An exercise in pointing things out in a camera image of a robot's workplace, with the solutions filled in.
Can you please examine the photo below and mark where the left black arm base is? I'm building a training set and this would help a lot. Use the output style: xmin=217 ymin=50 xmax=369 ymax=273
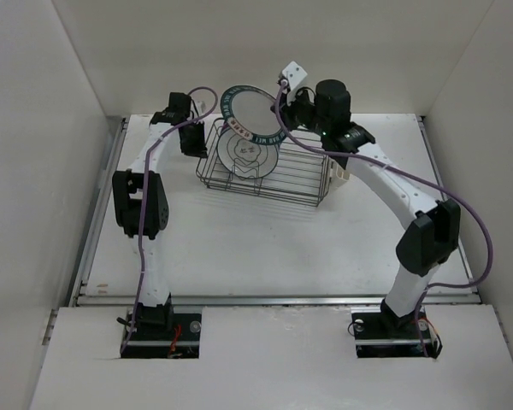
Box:
xmin=116 ymin=305 xmax=203 ymax=360

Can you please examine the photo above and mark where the green rimmed white plate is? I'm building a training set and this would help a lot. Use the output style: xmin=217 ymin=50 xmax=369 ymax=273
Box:
xmin=220 ymin=85 xmax=286 ymax=146

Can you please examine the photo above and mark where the white plate with flower outline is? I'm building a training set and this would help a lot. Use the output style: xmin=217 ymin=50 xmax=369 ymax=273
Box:
xmin=216 ymin=129 xmax=279 ymax=179

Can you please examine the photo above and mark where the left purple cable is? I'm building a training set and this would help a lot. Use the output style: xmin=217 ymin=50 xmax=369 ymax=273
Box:
xmin=120 ymin=86 xmax=220 ymax=355

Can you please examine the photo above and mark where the dark wire dish rack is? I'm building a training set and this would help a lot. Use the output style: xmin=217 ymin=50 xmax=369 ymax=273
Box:
xmin=196 ymin=117 xmax=331 ymax=207

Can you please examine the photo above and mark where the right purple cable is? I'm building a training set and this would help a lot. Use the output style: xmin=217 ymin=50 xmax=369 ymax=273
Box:
xmin=275 ymin=80 xmax=492 ymax=358

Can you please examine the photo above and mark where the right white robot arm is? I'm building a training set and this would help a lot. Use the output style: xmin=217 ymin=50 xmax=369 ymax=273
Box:
xmin=273 ymin=79 xmax=461 ymax=337

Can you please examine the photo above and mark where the aluminium rail frame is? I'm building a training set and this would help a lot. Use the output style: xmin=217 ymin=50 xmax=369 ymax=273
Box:
xmin=40 ymin=114 xmax=510 ymax=347

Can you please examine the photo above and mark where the purple cable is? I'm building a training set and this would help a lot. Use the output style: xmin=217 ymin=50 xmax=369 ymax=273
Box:
xmin=120 ymin=86 xmax=220 ymax=355
xmin=275 ymin=80 xmax=492 ymax=358

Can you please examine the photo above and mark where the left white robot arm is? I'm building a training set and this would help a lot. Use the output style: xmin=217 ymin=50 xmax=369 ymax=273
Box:
xmin=112 ymin=91 xmax=208 ymax=339

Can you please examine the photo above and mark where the beige plastic cutlery holder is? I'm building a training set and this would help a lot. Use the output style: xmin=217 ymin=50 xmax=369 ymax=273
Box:
xmin=329 ymin=160 xmax=350 ymax=190

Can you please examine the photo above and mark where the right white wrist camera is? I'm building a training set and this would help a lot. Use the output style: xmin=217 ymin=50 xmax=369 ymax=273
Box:
xmin=278 ymin=61 xmax=308 ymax=105

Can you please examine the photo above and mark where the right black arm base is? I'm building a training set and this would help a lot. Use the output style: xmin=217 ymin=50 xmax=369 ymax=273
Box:
xmin=347 ymin=307 xmax=443 ymax=360

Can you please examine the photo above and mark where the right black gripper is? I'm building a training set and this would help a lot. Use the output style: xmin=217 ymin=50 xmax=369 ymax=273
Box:
xmin=270 ymin=85 xmax=329 ymax=137

